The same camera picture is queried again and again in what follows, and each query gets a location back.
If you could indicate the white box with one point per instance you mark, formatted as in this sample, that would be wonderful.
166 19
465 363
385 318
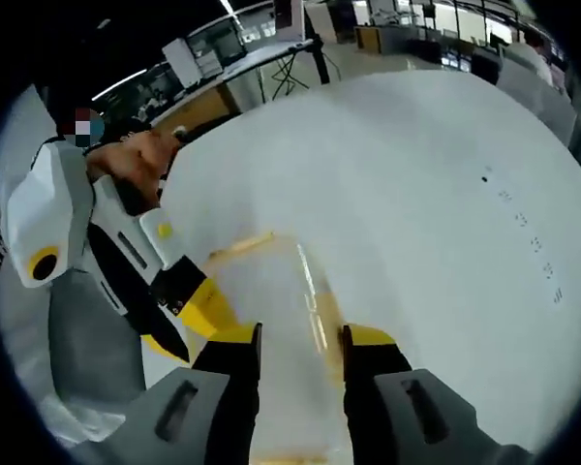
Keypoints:
184 60

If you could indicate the black tripod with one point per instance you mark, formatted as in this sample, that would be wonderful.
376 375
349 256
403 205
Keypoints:
317 58

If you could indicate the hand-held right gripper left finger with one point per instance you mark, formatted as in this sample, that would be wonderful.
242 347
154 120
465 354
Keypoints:
193 402

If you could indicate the wooden desk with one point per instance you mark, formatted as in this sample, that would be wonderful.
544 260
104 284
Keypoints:
213 97

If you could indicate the person's left hand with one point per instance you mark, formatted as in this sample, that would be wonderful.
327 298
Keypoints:
135 155

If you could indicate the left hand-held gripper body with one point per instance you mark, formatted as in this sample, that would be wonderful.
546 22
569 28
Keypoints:
43 208

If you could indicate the person's white shirt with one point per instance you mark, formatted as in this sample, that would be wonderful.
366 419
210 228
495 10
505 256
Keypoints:
87 421

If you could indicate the clear plastic container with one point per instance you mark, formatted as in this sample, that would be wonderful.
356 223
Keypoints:
285 300

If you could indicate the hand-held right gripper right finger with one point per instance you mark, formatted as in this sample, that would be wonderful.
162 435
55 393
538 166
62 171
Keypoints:
392 402

